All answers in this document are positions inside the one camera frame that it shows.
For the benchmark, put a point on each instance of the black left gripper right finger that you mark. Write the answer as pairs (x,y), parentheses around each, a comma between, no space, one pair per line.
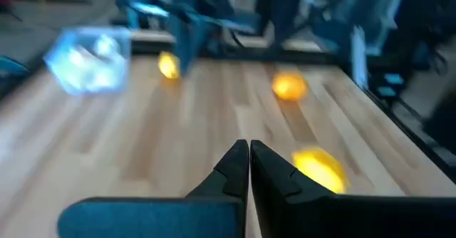
(278,195)

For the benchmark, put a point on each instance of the clear plastic basket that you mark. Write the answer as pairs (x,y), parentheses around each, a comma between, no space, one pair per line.
(89,60)

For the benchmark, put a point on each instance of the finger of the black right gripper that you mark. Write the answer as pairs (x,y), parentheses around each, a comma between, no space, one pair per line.
(189,49)

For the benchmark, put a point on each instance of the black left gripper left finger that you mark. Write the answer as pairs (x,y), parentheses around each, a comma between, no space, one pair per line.
(228,181)

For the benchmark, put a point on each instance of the yellow lemon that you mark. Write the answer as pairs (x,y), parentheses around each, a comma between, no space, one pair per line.
(320,168)
(168,65)
(289,86)

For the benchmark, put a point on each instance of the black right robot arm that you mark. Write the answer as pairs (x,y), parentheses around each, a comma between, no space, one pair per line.
(283,17)

